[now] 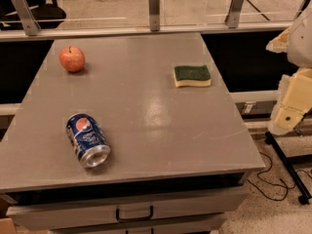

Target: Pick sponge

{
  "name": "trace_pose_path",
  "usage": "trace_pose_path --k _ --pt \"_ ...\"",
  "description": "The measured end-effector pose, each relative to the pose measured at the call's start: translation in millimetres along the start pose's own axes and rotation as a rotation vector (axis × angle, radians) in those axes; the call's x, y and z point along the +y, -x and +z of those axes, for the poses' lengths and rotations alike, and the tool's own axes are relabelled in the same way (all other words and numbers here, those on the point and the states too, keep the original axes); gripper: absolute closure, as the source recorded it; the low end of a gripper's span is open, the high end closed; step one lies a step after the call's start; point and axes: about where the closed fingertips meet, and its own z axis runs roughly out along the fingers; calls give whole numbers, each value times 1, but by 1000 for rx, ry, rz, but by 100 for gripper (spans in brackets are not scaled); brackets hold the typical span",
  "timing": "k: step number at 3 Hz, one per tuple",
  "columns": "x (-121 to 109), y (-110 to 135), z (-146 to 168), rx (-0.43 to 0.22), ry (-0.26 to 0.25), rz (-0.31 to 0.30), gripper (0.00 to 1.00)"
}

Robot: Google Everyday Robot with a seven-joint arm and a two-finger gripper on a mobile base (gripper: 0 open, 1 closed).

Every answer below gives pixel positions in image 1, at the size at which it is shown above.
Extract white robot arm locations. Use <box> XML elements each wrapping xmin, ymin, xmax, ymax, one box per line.
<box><xmin>266</xmin><ymin>8</ymin><xmax>312</xmax><ymax>136</ymax></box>

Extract green and yellow sponge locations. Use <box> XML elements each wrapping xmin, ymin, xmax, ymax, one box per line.
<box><xmin>173</xmin><ymin>65</ymin><xmax>212</xmax><ymax>88</ymax></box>

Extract black floor stand leg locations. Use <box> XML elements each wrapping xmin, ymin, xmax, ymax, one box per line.
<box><xmin>265</xmin><ymin>132</ymin><xmax>312</xmax><ymax>205</ymax></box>

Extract blue Pepsi soda can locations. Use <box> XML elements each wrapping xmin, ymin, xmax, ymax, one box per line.
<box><xmin>65</xmin><ymin>113</ymin><xmax>111</xmax><ymax>169</ymax></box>

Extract red apple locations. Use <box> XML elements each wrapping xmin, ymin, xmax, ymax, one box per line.
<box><xmin>58</xmin><ymin>46</ymin><xmax>86</xmax><ymax>73</ymax></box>

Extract black office chair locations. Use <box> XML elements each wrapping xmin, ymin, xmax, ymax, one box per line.
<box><xmin>0</xmin><ymin>0</ymin><xmax>66</xmax><ymax>30</ymax></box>

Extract grey cabinet drawer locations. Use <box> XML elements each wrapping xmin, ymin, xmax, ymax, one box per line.
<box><xmin>7</xmin><ymin>185</ymin><xmax>249</xmax><ymax>230</ymax></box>

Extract cardboard box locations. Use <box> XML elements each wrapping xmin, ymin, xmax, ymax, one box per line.
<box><xmin>0</xmin><ymin>218</ymin><xmax>17</xmax><ymax>234</ymax></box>

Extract black floor cable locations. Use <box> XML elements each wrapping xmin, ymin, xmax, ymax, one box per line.
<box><xmin>247</xmin><ymin>151</ymin><xmax>312</xmax><ymax>202</ymax></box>

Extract right metal railing bracket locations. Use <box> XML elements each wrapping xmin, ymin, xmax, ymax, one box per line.
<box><xmin>225</xmin><ymin>0</ymin><xmax>244</xmax><ymax>28</ymax></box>

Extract metal railing bracket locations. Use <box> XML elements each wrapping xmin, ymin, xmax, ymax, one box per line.
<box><xmin>11</xmin><ymin>0</ymin><xmax>41</xmax><ymax>36</ymax></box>
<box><xmin>225</xmin><ymin>0</ymin><xmax>244</xmax><ymax>28</ymax></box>
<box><xmin>148</xmin><ymin>0</ymin><xmax>160</xmax><ymax>31</ymax></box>

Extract middle metal railing bracket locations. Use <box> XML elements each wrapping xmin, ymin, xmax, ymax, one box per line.
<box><xmin>148</xmin><ymin>0</ymin><xmax>160</xmax><ymax>31</ymax></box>

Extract black drawer handle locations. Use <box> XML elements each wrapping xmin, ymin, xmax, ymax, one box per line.
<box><xmin>115</xmin><ymin>206</ymin><xmax>154</xmax><ymax>223</ymax></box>

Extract left metal railing bracket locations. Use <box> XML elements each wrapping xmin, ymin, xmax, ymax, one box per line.
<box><xmin>11</xmin><ymin>0</ymin><xmax>41</xmax><ymax>36</ymax></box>

